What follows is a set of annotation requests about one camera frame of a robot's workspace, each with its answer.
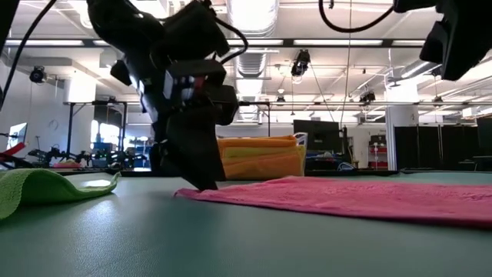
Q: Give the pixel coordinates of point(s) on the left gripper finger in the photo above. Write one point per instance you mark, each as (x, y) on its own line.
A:
(159, 159)
(196, 150)

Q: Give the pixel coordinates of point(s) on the yellow microfiber towel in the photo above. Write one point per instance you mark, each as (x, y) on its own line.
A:
(265, 151)

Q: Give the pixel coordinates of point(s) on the light orange microfiber towel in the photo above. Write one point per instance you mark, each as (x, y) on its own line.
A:
(265, 169)

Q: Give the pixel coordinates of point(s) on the green microfiber towel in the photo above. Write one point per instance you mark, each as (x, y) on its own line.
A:
(38, 188)

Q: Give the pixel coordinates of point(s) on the pink microfiber towel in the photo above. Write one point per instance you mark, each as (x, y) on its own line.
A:
(346, 200)

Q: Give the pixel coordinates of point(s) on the red robot arm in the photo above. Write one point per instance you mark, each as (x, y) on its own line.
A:
(15, 150)

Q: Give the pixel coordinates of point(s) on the neighbouring black robot arm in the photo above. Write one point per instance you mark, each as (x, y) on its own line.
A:
(50, 154)

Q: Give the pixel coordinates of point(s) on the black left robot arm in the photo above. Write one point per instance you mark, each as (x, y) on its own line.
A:
(123, 27)

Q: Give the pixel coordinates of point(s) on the green table mat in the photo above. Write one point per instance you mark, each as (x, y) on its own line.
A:
(153, 246)

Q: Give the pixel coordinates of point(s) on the clear plastic bin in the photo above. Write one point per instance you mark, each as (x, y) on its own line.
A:
(301, 139)

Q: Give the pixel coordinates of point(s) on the white pillar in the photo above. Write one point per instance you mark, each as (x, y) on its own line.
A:
(401, 127)

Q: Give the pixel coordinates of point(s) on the black partition panels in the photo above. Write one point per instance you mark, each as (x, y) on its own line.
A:
(434, 148)

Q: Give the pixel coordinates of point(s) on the black screen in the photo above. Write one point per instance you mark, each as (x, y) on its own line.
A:
(315, 132)

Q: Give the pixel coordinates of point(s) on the white lit monitor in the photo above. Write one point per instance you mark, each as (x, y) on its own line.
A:
(17, 135)

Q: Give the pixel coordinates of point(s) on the red storage shelf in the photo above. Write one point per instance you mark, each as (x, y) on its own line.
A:
(377, 152)

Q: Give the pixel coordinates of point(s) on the black ceiling camera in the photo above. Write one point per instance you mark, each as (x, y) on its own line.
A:
(301, 63)
(37, 75)
(368, 97)
(436, 72)

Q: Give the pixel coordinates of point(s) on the slanted silver duct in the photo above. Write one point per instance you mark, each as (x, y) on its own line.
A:
(419, 69)

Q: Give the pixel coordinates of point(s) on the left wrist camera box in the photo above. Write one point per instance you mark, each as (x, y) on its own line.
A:
(196, 31)

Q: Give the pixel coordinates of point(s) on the silver ceiling duct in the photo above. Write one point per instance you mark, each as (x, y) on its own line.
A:
(251, 61)

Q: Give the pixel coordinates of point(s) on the small black rig frame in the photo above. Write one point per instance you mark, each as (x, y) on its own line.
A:
(268, 119)

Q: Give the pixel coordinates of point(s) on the tall black rig frame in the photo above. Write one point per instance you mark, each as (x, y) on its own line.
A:
(70, 127)

